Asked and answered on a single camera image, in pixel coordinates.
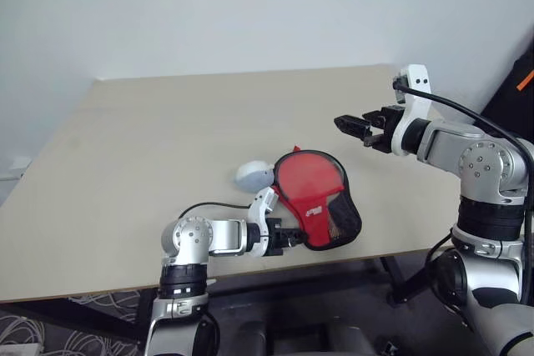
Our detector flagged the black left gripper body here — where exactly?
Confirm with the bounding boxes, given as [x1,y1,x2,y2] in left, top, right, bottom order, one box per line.
[266,218,294,258]

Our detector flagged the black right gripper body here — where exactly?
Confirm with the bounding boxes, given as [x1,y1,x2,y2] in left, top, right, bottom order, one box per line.
[362,104,405,155]

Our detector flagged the red paddle case with mesh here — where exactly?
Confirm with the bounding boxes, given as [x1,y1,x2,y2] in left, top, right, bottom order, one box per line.
[232,144,362,251]

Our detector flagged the red black mesh pouch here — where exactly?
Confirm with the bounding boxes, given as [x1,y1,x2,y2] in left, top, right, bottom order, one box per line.
[276,151,356,241]

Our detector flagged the black metal table leg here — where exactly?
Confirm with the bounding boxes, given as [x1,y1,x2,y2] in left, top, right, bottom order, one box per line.
[378,253,437,306]

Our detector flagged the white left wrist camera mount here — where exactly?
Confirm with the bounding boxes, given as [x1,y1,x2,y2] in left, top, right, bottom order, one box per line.
[246,187,279,258]

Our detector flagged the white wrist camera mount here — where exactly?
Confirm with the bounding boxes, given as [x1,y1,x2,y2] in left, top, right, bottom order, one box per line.
[391,63,433,158]
[246,187,279,258]

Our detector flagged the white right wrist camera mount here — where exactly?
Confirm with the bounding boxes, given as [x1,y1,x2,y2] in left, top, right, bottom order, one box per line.
[391,63,433,158]

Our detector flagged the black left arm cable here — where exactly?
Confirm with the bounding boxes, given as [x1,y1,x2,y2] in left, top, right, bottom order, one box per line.
[178,202,252,221]

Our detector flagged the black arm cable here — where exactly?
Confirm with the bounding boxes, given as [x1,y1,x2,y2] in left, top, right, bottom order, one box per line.
[393,80,534,248]
[178,202,252,221]

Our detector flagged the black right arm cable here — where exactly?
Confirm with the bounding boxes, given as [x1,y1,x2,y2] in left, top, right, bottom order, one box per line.
[393,80,534,248]

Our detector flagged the black bag with orange strap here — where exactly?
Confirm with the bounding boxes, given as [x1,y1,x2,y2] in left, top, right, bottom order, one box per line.
[479,33,534,143]

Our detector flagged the black metal table frame bar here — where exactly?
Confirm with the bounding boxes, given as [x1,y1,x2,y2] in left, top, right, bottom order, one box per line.
[0,287,156,341]

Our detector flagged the white tangled floor cables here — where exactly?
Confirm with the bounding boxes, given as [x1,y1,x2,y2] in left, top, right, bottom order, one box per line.
[0,291,141,356]

